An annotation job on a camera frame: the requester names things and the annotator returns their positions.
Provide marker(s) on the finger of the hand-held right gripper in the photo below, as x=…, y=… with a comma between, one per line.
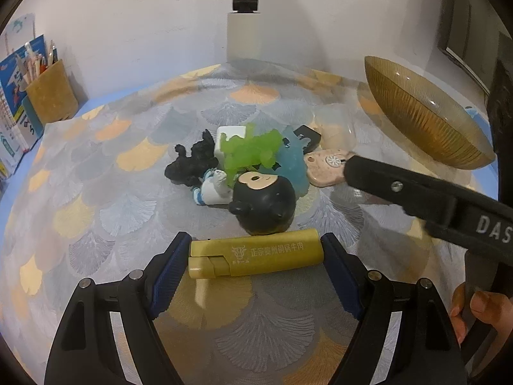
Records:
x=380, y=178

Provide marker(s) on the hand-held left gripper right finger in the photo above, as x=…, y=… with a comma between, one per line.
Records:
x=344, y=276

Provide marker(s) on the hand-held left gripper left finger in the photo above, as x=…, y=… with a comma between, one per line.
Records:
x=168, y=284

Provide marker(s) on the pink toy with white wheel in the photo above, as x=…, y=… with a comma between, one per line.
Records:
x=320, y=170

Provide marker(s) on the clear plastic shell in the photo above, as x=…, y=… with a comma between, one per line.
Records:
x=336, y=128

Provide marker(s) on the amber ribbed glass bowl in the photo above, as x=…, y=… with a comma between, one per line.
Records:
x=417, y=116

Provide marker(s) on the small black block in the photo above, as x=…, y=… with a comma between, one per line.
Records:
x=308, y=136

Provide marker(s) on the yellow lighter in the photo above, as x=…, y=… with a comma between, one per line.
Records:
x=260, y=256

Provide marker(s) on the blue-green translucent toy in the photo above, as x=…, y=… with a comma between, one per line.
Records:
x=290, y=164

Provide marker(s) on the small white and blue figurine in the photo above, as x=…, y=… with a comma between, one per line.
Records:
x=212, y=190

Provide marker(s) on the black mouse head figure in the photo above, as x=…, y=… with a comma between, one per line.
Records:
x=264, y=204

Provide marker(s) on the black dog figurine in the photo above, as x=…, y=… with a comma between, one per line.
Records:
x=188, y=166

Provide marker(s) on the green translucent toy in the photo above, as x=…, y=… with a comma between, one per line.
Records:
x=244, y=152

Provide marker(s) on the white charger block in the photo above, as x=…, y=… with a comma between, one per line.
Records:
x=230, y=132

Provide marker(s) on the person's right hand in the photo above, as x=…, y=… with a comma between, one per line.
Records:
x=485, y=308

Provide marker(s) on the ginkgo leaf printed tablecloth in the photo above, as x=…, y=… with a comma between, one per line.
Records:
x=120, y=208

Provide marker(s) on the dark monitor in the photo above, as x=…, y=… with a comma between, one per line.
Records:
x=465, y=8

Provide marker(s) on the white pole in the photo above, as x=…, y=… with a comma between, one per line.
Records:
x=242, y=36

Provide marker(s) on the tan pen holder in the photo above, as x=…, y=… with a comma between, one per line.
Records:
x=52, y=96

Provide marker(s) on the black pole clamp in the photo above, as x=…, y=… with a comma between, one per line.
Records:
x=245, y=2

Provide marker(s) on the row of books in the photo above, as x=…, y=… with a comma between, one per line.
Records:
x=12, y=120

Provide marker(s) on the bundle of pens and pencils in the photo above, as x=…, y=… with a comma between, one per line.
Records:
x=38, y=62

